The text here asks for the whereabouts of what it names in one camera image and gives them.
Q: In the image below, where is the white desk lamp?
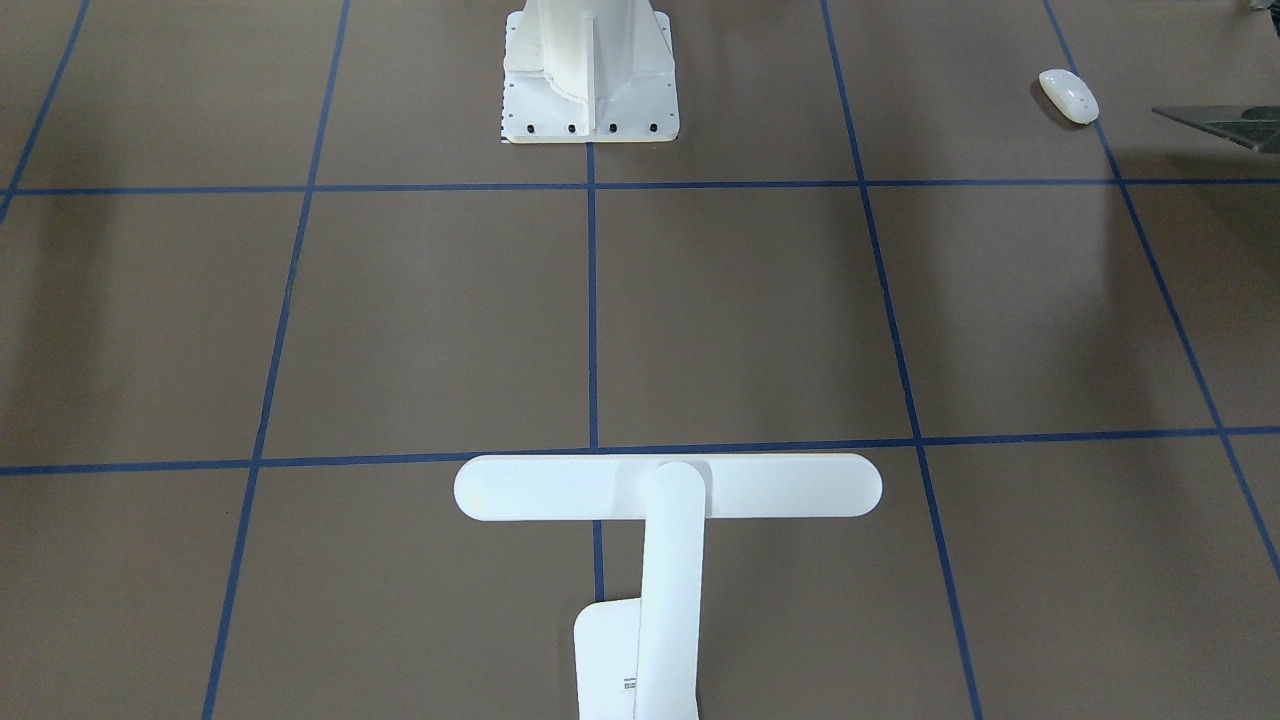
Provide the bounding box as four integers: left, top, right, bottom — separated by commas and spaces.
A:
453, 454, 883, 719

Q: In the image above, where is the white computer mouse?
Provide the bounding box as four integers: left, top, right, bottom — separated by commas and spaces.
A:
1038, 68, 1100, 126

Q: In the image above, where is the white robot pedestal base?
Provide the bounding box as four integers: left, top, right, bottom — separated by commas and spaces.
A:
500, 1, 681, 143

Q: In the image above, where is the grey laptop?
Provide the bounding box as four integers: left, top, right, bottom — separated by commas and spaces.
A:
1151, 105, 1279, 154

